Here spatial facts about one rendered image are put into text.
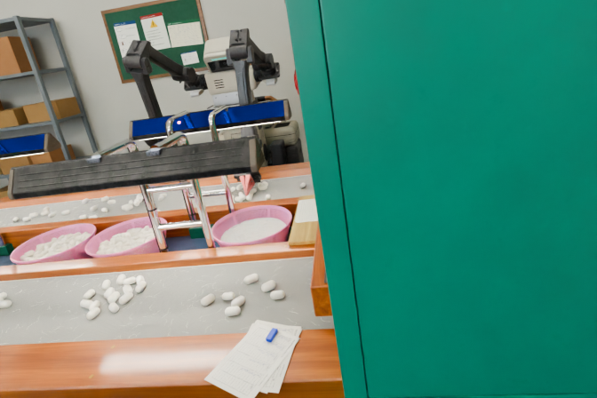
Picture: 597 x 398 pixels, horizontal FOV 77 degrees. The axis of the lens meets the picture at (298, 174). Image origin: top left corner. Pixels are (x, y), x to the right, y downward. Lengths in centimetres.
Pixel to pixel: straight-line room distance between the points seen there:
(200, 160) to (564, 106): 68
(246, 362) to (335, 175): 46
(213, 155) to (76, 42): 345
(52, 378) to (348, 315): 63
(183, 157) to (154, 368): 42
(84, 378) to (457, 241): 71
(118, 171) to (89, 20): 325
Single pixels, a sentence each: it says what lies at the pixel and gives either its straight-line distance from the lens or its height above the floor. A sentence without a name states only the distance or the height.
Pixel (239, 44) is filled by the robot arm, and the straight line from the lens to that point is 165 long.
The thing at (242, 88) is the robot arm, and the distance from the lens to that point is 161.
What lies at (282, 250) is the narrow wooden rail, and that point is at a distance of 106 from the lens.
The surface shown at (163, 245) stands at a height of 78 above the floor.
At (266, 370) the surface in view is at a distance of 74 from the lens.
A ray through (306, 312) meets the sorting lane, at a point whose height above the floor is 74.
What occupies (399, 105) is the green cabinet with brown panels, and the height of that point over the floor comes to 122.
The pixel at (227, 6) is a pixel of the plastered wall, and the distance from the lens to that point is 361.
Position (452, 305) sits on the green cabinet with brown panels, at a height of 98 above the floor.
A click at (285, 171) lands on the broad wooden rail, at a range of 170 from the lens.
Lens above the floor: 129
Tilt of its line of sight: 19 degrees down
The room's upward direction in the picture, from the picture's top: 9 degrees counter-clockwise
